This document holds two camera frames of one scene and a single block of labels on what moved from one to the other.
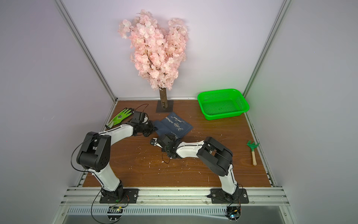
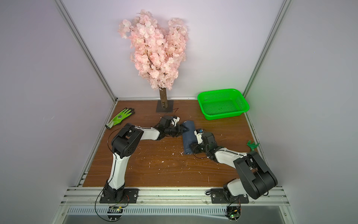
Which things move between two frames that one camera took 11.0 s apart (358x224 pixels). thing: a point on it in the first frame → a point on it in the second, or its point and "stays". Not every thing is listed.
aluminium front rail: [90, 197] stays
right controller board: [233, 213] stays
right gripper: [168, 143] → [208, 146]
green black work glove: [118, 119] stays
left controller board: [114, 213] stays
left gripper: [153, 128] → [180, 131]
